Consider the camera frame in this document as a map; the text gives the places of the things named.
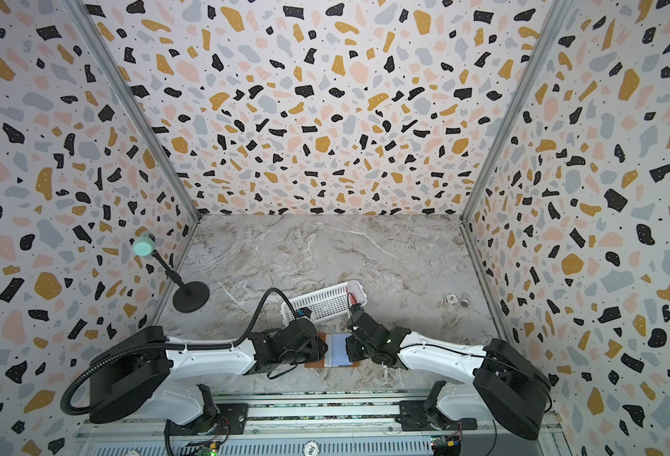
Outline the black stand with green ball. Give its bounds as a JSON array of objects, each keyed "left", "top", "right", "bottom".
[{"left": 133, "top": 232, "right": 211, "bottom": 314}]

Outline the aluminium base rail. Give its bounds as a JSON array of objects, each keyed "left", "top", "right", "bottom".
[{"left": 68, "top": 391, "right": 572, "bottom": 455}]

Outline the aluminium corner post left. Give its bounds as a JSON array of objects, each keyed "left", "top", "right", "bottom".
[{"left": 59, "top": 0, "right": 201, "bottom": 224}]

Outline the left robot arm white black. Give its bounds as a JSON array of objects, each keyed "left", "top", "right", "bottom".
[{"left": 89, "top": 317, "right": 328, "bottom": 427}]

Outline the white plastic slotted basket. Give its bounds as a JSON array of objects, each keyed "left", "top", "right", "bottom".
[{"left": 290, "top": 281, "right": 352, "bottom": 325}]

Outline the aluminium corner post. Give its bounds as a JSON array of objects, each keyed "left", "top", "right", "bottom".
[
  {"left": 59, "top": 0, "right": 201, "bottom": 224},
  {"left": 460, "top": 0, "right": 575, "bottom": 224}
]

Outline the aluminium corner post right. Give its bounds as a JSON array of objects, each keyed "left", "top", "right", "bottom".
[{"left": 460, "top": 0, "right": 575, "bottom": 224}]

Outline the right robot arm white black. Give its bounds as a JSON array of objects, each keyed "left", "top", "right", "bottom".
[{"left": 345, "top": 305, "right": 551, "bottom": 441}]

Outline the brown leather card holder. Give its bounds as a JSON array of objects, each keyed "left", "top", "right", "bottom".
[{"left": 304, "top": 332, "right": 360, "bottom": 369}]

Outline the red white credit card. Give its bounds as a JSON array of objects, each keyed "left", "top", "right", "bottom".
[{"left": 346, "top": 280, "right": 367, "bottom": 306}]

